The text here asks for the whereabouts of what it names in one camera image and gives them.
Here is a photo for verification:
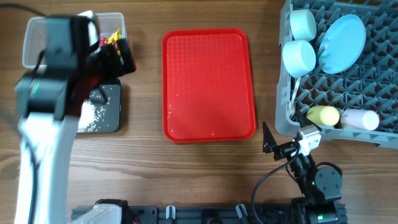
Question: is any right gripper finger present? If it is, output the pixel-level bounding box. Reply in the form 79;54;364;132
297;113;313;128
262;121;277;153

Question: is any white plastic fork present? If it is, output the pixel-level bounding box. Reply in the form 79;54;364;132
289;77;301;118

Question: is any yellow plastic cup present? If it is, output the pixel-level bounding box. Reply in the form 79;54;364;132
307;106;340;126

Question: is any yellow snack wrapper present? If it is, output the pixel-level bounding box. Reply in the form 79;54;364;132
107;29;121;56

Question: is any white rice pile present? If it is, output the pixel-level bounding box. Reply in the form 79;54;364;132
78;91;109;133

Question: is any light blue bowl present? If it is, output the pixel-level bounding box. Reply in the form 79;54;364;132
282;40;317;78

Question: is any pink plastic cup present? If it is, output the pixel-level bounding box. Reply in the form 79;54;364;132
341;109;380;131

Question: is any light blue plate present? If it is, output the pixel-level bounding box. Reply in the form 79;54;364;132
318;14;366;74

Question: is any mint green bowl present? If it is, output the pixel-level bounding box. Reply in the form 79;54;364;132
290;9;317;41

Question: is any red snack wrapper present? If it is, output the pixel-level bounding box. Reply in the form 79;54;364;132
99;37;108;47

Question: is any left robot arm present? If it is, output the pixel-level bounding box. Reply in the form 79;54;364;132
14;11;136;223

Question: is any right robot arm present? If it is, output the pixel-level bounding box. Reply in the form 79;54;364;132
251;112;348;223

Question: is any grey dishwasher rack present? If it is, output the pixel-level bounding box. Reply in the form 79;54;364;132
275;1;397;149

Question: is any black plastic tray bin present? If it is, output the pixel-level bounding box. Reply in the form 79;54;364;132
79;78;122;134

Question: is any clear plastic bin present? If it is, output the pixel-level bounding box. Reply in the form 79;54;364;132
22;12;128;69

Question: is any red serving tray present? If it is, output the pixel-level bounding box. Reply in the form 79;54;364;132
162;28;257;143

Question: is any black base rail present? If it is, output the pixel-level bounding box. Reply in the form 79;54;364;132
70;203;348;224

